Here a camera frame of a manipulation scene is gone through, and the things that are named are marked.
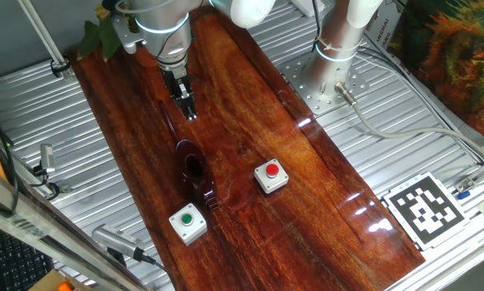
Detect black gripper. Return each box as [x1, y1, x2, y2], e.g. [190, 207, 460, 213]
[162, 66, 198, 122]

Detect terracotta plant pot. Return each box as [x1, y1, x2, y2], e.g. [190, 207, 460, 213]
[134, 48, 160, 69]

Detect anthurium plant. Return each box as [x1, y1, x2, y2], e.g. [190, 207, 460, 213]
[78, 2, 125, 64]

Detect red push button box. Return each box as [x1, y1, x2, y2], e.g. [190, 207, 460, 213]
[253, 159, 290, 195]

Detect green push button box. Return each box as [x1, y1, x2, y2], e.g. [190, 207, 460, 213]
[168, 202, 208, 247]

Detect white power strip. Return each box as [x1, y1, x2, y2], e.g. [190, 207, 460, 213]
[289, 0, 326, 18]

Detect aluminium pole with clamp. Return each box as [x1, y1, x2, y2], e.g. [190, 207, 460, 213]
[17, 0, 75, 80]

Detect glossy wood pattern mat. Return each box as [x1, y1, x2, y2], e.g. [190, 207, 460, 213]
[67, 0, 427, 291]

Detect white printed carton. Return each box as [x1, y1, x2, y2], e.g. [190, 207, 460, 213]
[364, 0, 412, 78]

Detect brown cardboard box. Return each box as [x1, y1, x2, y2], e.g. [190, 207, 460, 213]
[27, 268, 95, 291]

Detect black keyboard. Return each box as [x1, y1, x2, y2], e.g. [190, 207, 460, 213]
[0, 228, 55, 291]

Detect black white fiducial tag board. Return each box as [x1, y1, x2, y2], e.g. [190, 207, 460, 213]
[381, 171, 471, 251]

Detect colourful painted cloth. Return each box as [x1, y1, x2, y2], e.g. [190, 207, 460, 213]
[386, 0, 484, 142]

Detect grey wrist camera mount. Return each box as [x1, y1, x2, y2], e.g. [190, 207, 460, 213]
[112, 14, 146, 56]

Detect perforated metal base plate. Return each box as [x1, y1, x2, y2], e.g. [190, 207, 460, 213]
[280, 52, 370, 116]

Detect silver depth camera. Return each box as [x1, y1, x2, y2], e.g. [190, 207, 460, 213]
[90, 223, 146, 262]

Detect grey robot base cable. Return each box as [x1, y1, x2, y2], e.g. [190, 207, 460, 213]
[334, 80, 484, 162]

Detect black camera cable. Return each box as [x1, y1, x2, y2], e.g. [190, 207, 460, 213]
[142, 252, 179, 291]

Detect metal frame beam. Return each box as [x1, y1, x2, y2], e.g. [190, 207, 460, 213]
[0, 161, 148, 291]

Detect black hanging cable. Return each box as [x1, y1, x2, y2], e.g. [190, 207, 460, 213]
[0, 92, 21, 216]

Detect small silver bracket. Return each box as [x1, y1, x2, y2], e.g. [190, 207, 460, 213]
[454, 176, 476, 194]

